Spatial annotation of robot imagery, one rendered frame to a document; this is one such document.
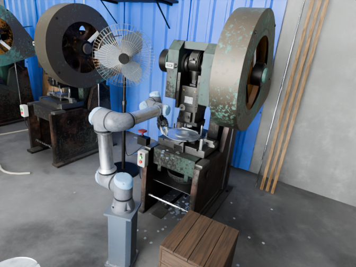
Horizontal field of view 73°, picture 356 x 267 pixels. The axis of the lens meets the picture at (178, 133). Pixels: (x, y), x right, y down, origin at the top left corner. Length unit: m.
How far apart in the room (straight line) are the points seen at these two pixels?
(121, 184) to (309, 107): 2.17
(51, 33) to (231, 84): 1.76
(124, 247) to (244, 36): 1.49
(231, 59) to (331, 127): 1.80
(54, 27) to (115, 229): 1.84
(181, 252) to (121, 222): 0.42
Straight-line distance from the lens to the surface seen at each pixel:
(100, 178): 1.64
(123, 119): 1.37
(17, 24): 4.44
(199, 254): 1.59
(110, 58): 2.47
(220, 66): 1.46
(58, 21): 2.65
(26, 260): 1.67
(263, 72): 1.77
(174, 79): 1.93
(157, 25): 3.55
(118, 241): 1.77
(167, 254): 1.61
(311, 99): 2.96
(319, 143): 3.06
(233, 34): 1.51
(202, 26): 3.22
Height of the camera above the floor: 1.50
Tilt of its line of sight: 21 degrees down
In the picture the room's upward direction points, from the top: 6 degrees clockwise
